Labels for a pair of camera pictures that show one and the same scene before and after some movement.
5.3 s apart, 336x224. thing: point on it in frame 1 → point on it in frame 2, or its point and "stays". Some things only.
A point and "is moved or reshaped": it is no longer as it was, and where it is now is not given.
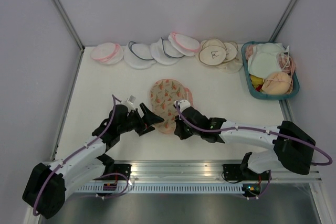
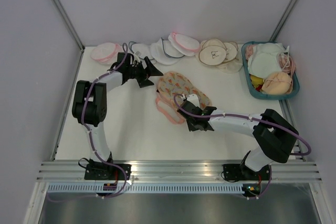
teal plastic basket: (257, 94) stays
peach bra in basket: (279, 83) stays
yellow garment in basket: (256, 81) stays
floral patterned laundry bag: (164, 93) is moved or reshaped
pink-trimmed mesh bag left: (107, 53) stays
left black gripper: (149, 118) → (150, 71)
